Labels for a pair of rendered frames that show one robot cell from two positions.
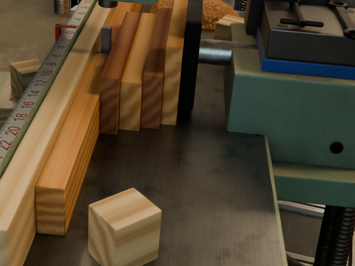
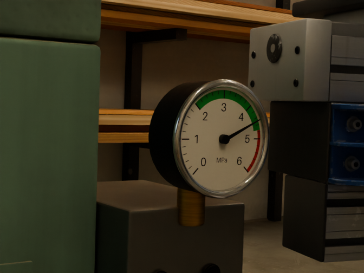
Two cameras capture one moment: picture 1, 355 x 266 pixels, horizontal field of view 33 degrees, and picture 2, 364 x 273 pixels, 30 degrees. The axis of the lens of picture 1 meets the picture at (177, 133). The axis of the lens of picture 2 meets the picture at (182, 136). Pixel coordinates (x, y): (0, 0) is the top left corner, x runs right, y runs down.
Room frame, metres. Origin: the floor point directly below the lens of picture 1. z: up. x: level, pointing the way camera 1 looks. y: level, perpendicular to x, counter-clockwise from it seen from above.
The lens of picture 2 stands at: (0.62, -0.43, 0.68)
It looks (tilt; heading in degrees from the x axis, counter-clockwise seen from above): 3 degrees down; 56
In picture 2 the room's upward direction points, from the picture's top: 2 degrees clockwise
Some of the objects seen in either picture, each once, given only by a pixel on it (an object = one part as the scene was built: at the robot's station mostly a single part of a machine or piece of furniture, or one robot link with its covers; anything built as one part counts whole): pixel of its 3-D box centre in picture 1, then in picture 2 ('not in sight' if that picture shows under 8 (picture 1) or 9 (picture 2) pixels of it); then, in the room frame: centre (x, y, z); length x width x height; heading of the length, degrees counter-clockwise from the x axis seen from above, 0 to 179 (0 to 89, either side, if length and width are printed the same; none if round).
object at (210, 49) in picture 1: (220, 53); not in sight; (0.57, -0.04, 0.95); 0.09 x 0.07 x 0.09; 0
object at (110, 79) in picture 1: (121, 66); not in sight; (0.56, 0.06, 0.93); 0.18 x 0.02 x 0.06; 0
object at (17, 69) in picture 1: (30, 78); not in sight; (0.74, 0.20, 0.82); 0.04 x 0.04 x 0.04; 39
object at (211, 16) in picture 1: (195, 7); not in sight; (0.81, -0.01, 0.91); 0.12 x 0.09 x 0.03; 90
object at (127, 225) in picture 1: (123, 231); not in sight; (0.31, 0.03, 0.92); 0.04 x 0.03 x 0.04; 133
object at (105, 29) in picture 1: (105, 50); not in sight; (0.57, 0.08, 0.94); 0.01 x 0.01 x 0.05; 0
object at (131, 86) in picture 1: (140, 65); not in sight; (0.58, 0.04, 0.92); 0.19 x 0.02 x 0.05; 0
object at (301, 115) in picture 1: (291, 91); not in sight; (0.57, -0.11, 0.92); 0.15 x 0.13 x 0.09; 0
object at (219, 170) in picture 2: not in sight; (203, 154); (0.84, -0.13, 0.65); 0.06 x 0.04 x 0.08; 0
